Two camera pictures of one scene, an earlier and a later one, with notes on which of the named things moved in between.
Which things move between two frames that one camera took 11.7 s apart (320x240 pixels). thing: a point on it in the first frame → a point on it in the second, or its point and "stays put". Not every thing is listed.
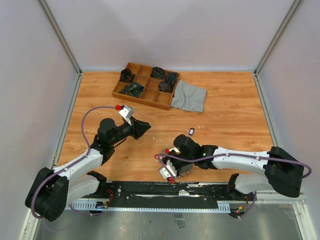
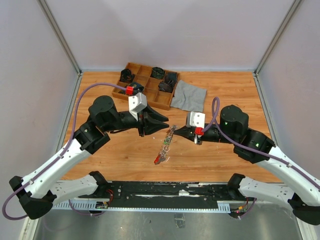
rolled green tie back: x=157 y=72 stays put
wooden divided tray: x=147 y=84 stays put
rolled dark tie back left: x=126 y=76 stays put
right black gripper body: x=178 y=163 → x=198 y=139
